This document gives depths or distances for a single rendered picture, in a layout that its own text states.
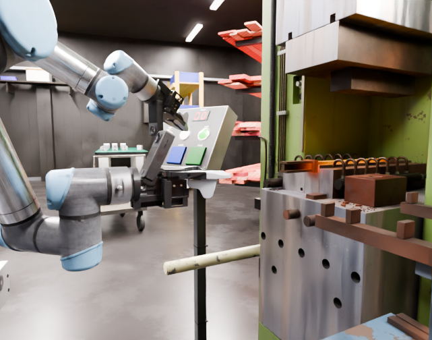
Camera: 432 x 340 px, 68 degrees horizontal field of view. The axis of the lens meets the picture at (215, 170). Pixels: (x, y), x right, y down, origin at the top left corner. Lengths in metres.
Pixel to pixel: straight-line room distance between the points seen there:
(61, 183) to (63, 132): 8.59
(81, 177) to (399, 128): 1.09
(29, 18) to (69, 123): 8.71
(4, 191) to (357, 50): 0.87
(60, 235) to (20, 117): 8.78
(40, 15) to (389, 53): 0.87
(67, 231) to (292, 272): 0.61
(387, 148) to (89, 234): 1.09
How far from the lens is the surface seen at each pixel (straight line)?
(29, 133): 9.35
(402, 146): 1.34
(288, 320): 1.04
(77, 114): 9.20
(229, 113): 1.26
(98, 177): 0.64
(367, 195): 0.82
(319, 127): 1.21
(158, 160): 0.68
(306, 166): 0.91
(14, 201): 0.70
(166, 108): 1.06
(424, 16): 1.12
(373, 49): 1.01
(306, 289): 0.94
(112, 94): 0.81
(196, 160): 1.19
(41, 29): 0.53
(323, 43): 0.94
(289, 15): 1.07
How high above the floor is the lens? 1.07
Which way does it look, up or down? 6 degrees down
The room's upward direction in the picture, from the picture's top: straight up
